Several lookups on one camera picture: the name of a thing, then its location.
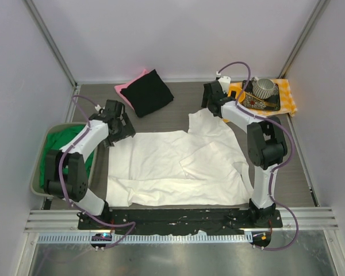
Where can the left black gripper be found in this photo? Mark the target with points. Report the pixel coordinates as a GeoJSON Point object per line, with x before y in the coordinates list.
{"type": "Point", "coordinates": [122, 128]}

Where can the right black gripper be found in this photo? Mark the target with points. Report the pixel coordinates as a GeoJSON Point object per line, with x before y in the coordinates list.
{"type": "Point", "coordinates": [208, 95]}

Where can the white flower print t-shirt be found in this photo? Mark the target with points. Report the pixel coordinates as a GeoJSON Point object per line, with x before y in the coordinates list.
{"type": "Point", "coordinates": [201, 166]}

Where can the grey plastic tray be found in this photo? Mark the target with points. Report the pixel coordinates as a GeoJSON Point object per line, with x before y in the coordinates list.
{"type": "Point", "coordinates": [36, 184]}

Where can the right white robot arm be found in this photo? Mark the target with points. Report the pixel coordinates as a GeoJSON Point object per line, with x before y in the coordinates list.
{"type": "Point", "coordinates": [266, 146]}

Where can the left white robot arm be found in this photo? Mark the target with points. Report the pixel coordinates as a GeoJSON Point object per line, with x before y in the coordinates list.
{"type": "Point", "coordinates": [90, 203]}

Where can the orange bowl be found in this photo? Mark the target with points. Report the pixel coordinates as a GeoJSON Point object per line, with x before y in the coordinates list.
{"type": "Point", "coordinates": [237, 93]}

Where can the folded black t-shirt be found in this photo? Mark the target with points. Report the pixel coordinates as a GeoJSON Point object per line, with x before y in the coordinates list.
{"type": "Point", "coordinates": [147, 94]}

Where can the striped grey cup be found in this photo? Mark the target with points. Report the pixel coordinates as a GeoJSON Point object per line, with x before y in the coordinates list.
{"type": "Point", "coordinates": [264, 88]}

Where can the black patterned plate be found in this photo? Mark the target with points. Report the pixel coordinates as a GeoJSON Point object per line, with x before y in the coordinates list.
{"type": "Point", "coordinates": [271, 103]}

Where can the green t-shirt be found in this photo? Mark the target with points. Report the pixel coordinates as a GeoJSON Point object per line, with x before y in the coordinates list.
{"type": "Point", "coordinates": [58, 136]}

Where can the orange checkered cloth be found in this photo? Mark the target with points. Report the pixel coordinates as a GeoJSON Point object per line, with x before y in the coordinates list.
{"type": "Point", "coordinates": [288, 105]}

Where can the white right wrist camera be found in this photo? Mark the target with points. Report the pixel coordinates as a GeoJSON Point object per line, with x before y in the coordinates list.
{"type": "Point", "coordinates": [224, 81]}

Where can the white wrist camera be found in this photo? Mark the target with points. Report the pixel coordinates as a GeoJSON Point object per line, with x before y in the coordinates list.
{"type": "Point", "coordinates": [99, 109]}
{"type": "Point", "coordinates": [224, 81]}

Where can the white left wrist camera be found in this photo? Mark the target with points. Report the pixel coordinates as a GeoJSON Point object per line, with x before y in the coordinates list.
{"type": "Point", "coordinates": [99, 109]}

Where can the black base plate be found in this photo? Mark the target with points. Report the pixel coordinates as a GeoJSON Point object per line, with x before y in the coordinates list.
{"type": "Point", "coordinates": [182, 222]}

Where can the slotted cable duct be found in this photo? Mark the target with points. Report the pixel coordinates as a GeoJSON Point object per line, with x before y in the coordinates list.
{"type": "Point", "coordinates": [104, 238]}

